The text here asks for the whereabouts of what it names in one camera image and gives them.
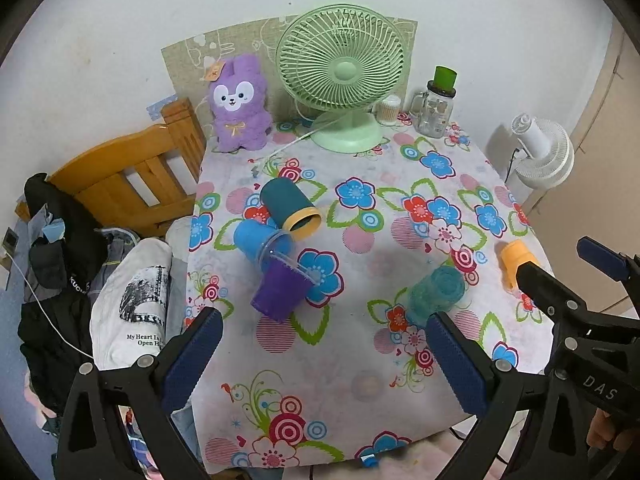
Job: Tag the black jacket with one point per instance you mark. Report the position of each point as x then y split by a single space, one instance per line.
55 330

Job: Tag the beige wooden door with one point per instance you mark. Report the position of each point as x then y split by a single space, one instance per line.
615 160

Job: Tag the blue patterned paper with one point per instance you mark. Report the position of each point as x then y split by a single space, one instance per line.
160 107

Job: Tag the grey plaid garment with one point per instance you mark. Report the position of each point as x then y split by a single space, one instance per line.
117 250

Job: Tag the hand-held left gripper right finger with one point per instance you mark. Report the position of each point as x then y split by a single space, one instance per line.
457 365

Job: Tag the dark teal cup yellow rim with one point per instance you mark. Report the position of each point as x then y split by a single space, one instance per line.
285 200

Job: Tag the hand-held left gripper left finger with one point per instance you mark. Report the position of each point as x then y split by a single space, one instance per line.
194 360

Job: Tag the person's right hand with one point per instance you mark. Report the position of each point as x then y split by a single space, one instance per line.
612 432

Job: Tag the glass jar mug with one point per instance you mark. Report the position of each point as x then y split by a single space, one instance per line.
434 112

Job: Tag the green desk fan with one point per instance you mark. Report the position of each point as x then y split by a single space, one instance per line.
345 70

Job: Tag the purple plush rabbit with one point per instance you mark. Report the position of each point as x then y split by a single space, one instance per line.
237 110

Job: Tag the purple cup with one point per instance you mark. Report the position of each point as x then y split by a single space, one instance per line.
277 292

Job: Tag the blue cup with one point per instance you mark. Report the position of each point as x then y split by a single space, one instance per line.
252 240

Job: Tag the blue denim garment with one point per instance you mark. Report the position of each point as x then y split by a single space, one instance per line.
50 232

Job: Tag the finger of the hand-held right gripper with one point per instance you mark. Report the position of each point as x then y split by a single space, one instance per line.
602 257
547 287

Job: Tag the cotton swab container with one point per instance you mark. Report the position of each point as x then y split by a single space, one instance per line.
388 110

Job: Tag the small green cup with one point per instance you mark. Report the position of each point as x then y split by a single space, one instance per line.
445 77

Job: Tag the translucent teal cup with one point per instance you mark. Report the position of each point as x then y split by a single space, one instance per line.
435 292

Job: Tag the orange cup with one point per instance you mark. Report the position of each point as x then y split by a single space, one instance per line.
515 255

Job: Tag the wall outlet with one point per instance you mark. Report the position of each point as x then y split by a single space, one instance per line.
10 237

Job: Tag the beige rabbit print board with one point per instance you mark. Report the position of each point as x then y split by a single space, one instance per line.
190 55

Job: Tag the floral tablecloth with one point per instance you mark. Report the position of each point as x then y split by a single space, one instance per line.
375 240

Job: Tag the wooden chair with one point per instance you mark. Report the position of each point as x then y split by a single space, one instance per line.
125 160

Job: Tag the white fan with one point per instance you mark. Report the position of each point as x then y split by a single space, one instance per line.
545 155

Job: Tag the white printed shirt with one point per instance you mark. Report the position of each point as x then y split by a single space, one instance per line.
130 310

